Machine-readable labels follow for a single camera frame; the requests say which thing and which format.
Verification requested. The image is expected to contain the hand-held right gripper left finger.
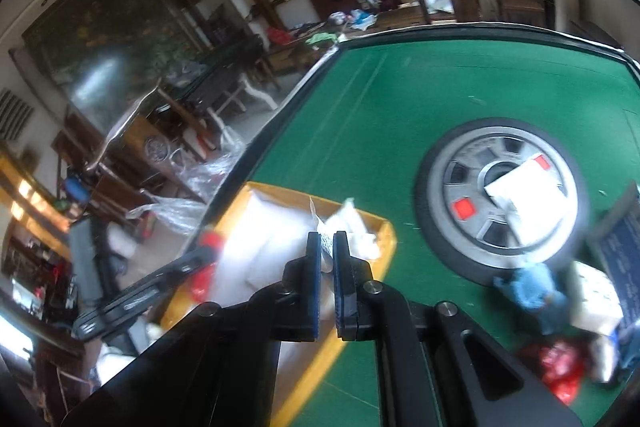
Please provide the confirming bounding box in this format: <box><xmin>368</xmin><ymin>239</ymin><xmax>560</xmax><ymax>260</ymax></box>
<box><xmin>60</xmin><ymin>232</ymin><xmax>321</xmax><ymax>427</ymax></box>

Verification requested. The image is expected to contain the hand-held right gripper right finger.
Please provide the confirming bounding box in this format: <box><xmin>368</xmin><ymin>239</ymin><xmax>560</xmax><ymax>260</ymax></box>
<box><xmin>334</xmin><ymin>231</ymin><xmax>583</xmax><ymax>427</ymax></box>

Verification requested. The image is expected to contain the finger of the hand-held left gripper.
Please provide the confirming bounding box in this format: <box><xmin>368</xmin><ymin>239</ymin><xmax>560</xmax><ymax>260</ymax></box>
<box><xmin>72</xmin><ymin>248</ymin><xmax>219</xmax><ymax>342</ymax></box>

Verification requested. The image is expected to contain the thin white label packet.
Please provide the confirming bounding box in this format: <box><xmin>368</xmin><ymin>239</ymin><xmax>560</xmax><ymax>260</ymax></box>
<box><xmin>308</xmin><ymin>196</ymin><xmax>337</xmax><ymax>274</ymax></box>

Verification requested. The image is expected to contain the yellow storage box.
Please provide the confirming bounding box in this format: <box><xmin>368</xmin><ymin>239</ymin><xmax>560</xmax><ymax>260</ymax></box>
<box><xmin>160</xmin><ymin>181</ymin><xmax>397</xmax><ymax>410</ymax></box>

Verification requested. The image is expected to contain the white soft pillow packet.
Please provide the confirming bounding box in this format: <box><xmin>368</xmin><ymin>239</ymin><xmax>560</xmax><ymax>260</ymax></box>
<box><xmin>215</xmin><ymin>188</ymin><xmax>321</xmax><ymax>308</ymax></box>

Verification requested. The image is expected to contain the blue soft cloth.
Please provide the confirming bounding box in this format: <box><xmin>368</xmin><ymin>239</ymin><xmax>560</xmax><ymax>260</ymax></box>
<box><xmin>494</xmin><ymin>263</ymin><xmax>572</xmax><ymax>335</ymax></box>

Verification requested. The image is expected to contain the crumpled white plastic bag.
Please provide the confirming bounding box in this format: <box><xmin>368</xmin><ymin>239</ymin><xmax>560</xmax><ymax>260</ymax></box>
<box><xmin>325</xmin><ymin>198</ymin><xmax>387</xmax><ymax>260</ymax></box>

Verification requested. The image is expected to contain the clear plastic sheeting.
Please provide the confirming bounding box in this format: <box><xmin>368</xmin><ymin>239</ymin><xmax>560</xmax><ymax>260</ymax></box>
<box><xmin>125</xmin><ymin>127</ymin><xmax>247</xmax><ymax>235</ymax></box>

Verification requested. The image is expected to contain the wooden armchair with round carving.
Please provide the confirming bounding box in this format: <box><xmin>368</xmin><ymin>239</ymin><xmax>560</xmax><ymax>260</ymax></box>
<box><xmin>89</xmin><ymin>77</ymin><xmax>211</xmax><ymax>208</ymax></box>

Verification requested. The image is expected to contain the round grey table centre disc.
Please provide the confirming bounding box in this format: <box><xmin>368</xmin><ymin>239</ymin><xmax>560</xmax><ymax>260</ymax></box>
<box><xmin>414</xmin><ymin>118</ymin><xmax>592</xmax><ymax>289</ymax></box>

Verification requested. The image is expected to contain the white wooden chair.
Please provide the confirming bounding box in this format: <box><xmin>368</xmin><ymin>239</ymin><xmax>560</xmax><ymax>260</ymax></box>
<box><xmin>206</xmin><ymin>69</ymin><xmax>279</xmax><ymax>150</ymax></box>

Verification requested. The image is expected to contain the flat white square packet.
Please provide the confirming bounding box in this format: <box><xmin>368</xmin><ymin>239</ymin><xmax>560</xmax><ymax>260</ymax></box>
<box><xmin>484</xmin><ymin>158</ymin><xmax>581</xmax><ymax>254</ymax></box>

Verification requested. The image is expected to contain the red plastic bag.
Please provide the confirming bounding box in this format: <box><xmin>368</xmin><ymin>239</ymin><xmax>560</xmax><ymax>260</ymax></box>
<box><xmin>520</xmin><ymin>341</ymin><xmax>587</xmax><ymax>405</ymax></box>

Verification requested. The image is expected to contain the white printed packet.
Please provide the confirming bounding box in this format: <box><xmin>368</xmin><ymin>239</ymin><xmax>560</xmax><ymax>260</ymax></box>
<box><xmin>569</xmin><ymin>261</ymin><xmax>624</xmax><ymax>335</ymax></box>

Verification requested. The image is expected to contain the green cloth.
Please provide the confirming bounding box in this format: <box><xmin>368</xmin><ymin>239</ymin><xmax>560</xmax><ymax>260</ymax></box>
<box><xmin>305</xmin><ymin>31</ymin><xmax>347</xmax><ymax>46</ymax></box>

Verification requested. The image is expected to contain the large framed dark painting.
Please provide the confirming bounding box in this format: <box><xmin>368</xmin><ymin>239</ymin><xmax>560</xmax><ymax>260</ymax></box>
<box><xmin>22</xmin><ymin>0</ymin><xmax>202</xmax><ymax>134</ymax></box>

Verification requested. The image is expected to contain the blue box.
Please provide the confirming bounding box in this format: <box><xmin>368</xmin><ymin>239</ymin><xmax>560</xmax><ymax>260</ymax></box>
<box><xmin>586</xmin><ymin>183</ymin><xmax>640</xmax><ymax>293</ymax></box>

